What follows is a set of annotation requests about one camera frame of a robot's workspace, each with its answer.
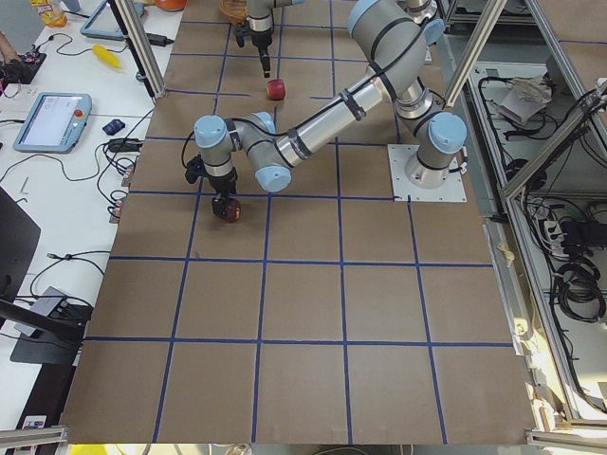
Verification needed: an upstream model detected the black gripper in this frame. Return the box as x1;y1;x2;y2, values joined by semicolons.
208;172;237;217
250;30;273;79

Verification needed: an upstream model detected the dark red apple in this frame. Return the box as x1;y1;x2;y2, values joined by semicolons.
212;197;241;223

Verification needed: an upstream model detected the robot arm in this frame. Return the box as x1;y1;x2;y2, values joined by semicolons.
247;0;302;79
184;1;468;222

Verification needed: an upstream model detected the wicker basket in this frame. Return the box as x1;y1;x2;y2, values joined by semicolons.
219;0;248;26

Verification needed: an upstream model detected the black power adapter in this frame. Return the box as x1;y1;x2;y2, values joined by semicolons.
146;32;175;47

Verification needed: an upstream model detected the orange fruit toy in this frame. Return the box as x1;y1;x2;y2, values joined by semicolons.
154;0;187;12

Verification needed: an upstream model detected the dark blue small object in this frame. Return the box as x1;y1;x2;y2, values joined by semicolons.
102;118;125;136

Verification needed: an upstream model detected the yellow toy corn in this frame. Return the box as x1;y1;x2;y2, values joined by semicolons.
91;45;122;70

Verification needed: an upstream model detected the teach pendant tablet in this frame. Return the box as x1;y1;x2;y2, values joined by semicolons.
13;92;92;154

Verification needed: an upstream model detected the grey usb hub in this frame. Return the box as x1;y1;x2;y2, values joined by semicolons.
14;286;93;341

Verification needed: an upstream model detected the black monitor stand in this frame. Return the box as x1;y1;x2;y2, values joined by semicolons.
1;191;84;365

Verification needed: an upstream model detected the yellow snack bag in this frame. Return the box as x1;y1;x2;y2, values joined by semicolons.
30;0;67;28

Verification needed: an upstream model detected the crumpled paper box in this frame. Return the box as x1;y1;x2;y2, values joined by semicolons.
497;76;552;126

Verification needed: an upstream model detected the aluminium frame post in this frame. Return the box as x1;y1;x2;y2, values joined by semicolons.
108;0;166;100

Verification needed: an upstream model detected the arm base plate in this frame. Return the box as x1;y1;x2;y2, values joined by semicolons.
387;144;467;203

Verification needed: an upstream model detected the power strip with cables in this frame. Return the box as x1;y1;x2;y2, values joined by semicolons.
540;220;606;261

